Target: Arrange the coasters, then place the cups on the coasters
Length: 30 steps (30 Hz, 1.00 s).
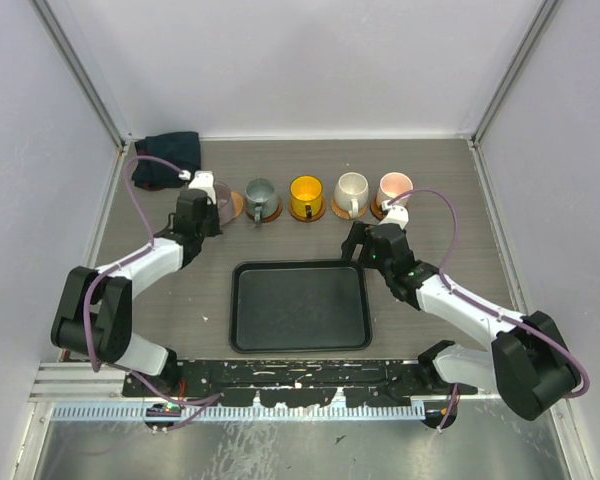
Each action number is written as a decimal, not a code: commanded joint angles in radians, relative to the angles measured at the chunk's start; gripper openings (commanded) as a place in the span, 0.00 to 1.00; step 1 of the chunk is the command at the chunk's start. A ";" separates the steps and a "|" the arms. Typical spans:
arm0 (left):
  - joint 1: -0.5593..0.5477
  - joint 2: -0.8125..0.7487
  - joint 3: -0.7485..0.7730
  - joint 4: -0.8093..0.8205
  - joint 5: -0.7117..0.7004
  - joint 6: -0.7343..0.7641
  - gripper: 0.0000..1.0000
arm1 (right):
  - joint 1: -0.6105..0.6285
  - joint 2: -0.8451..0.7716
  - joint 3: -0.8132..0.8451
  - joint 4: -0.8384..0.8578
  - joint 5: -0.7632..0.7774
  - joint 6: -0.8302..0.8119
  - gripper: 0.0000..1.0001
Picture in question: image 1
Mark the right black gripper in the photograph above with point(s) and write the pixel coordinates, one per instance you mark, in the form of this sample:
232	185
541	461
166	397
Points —
360	234

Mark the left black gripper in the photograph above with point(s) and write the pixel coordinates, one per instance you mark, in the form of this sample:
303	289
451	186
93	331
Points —
213	230

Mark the lilac ceramic mug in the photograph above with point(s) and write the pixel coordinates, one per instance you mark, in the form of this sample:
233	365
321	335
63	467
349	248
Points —
225	204

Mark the woven rattan coaster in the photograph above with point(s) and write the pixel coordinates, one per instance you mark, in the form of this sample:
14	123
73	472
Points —
238	203
339	212

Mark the brown wooden saucer coaster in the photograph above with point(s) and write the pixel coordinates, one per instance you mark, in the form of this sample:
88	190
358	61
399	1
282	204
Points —
376	210
303	219
271	217

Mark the cream ceramic mug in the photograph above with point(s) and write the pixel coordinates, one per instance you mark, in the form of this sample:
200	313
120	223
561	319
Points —
351	194

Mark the grey ceramic mug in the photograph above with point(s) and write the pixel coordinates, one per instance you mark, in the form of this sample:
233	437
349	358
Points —
261	200

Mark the yellow ceramic mug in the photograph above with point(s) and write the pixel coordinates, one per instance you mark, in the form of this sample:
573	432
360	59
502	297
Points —
306	195

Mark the pink ceramic mug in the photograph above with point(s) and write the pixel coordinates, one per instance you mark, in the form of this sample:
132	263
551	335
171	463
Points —
391	185

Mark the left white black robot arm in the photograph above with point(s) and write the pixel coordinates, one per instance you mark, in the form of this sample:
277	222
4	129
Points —
94	315

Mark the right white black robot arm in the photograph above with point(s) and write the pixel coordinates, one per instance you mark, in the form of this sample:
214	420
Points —
524	358

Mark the dark blue folded cloth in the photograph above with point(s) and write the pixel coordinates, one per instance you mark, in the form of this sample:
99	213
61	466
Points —
181	149

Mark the black serving tray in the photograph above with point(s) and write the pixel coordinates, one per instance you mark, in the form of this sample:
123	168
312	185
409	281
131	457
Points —
299	306

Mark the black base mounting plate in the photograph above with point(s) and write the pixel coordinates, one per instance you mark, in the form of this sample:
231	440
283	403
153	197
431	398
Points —
295	384

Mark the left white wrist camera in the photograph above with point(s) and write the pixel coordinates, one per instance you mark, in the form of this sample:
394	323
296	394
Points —
200	180

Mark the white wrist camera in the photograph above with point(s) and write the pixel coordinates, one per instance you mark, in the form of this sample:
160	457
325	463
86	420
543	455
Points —
200	180
394	214

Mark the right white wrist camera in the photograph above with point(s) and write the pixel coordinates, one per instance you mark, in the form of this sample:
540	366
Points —
394	214

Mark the aluminium frame rail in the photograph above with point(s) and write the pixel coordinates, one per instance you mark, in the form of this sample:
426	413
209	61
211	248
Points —
77	381

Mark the white slotted cable duct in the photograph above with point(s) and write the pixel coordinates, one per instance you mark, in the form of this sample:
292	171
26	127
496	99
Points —
141	411

